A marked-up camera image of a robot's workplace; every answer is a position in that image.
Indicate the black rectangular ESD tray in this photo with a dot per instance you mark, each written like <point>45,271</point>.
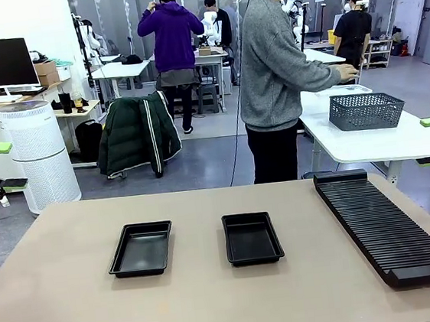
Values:
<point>142,253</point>
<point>252,241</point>

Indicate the person's right forearm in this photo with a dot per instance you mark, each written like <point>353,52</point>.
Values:
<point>319,73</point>

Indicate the person's right hand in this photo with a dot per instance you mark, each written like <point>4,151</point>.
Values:
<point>348,72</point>

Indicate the white cylindrical air purifier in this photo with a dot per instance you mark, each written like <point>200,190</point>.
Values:
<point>41,156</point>

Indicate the white rounded work table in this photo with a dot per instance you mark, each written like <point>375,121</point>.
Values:
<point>375,144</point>

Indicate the grey plastic mesh basket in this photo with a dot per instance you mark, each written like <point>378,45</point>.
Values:
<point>364,112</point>

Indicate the black cloth bundle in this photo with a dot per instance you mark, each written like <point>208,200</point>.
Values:
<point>55,105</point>

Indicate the black tumbler cup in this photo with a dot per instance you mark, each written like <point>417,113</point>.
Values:
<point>66,103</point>

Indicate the black backpack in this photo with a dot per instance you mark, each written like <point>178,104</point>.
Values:
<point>89,139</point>

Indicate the black slotted board rack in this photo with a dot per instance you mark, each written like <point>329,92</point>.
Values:
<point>391,227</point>

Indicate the amber drink bottle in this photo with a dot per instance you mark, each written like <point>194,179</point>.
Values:
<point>78,101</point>

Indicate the clear plastic box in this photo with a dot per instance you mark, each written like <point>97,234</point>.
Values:
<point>346,89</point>

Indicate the brown cardboard box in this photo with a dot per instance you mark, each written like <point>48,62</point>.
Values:
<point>46,73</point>

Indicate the small beige side desk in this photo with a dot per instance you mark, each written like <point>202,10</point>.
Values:
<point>90,105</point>

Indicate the low storage shelf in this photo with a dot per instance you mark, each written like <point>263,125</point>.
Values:
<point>378,51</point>

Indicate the small white box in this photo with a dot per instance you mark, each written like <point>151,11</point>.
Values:
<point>63,73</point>

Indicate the dark green puffer jacket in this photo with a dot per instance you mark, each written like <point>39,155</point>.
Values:
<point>127,135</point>

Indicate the black tripod stand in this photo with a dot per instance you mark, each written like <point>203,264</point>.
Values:
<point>83,59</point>

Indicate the person in black cap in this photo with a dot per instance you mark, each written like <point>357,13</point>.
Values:
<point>353,35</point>

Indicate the yellow plastic bin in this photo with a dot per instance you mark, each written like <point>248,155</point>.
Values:
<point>333,37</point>

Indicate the white height-adjustable table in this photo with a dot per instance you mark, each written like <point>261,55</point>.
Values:
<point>120,69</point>

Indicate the seated person in light jacket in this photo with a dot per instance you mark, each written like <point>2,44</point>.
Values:
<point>94,39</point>

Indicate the black cap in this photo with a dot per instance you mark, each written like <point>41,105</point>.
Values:
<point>131,59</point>

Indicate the person in grey sweater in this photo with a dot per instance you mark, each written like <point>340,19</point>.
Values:
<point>270,66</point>

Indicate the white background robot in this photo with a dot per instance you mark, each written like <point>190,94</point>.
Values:
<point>293,8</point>
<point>210,25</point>

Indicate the person in purple hoodie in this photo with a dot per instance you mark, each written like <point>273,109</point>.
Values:
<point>171,38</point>

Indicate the grey plastic stool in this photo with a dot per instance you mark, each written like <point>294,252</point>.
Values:
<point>208,98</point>

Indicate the grey background work table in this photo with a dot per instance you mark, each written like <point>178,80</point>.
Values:
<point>219,55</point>

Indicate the person in black shirt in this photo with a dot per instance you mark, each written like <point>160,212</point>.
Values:
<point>224,25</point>

